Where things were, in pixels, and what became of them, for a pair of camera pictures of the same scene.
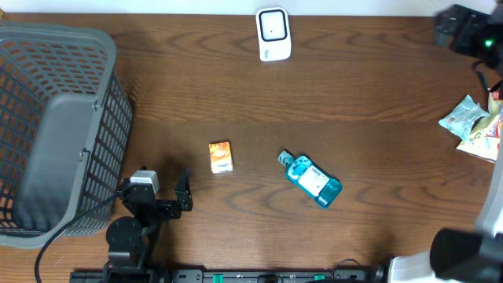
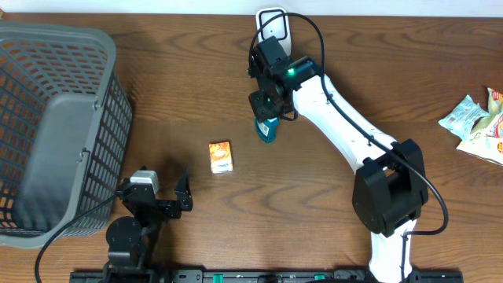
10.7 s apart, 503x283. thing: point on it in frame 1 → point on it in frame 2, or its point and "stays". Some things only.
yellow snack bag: [484, 142] stays
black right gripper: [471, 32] → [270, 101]
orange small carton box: [221, 157] stays
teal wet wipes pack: [460, 120] stays
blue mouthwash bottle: [305, 174] → [267, 129]
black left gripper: [183, 196] stays
